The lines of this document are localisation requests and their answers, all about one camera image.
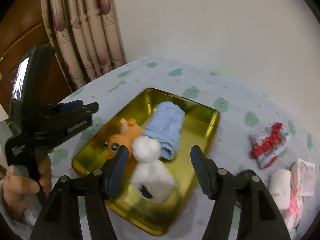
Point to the white fluffy sock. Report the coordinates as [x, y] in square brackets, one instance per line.
[152, 177]

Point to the gold and red tin box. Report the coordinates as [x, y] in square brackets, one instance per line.
[195, 130]

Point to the red and white socks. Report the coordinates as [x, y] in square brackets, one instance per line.
[268, 142]

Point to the white floral packet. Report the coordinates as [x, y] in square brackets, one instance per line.
[306, 177]

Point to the white cloth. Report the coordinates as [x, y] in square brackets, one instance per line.
[280, 187]

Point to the white pompom ball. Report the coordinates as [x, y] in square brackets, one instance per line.
[146, 148]

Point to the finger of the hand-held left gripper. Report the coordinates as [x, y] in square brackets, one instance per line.
[92, 107]
[72, 105]

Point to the brown wooden door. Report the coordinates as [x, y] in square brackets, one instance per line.
[25, 30]

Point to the beige patterned curtain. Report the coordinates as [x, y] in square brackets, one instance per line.
[82, 30]

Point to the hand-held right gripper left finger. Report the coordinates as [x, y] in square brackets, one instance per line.
[117, 172]

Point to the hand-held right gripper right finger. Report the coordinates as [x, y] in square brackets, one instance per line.
[202, 175]

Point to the person's left hand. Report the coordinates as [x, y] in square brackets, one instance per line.
[18, 187]

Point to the blue towel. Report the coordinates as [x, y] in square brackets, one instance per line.
[165, 125]

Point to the orange frog toy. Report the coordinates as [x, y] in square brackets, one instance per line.
[127, 135]

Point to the pink ribbon bow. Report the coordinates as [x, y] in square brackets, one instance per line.
[295, 202]

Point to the person's left forearm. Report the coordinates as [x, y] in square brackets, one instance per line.
[17, 222]

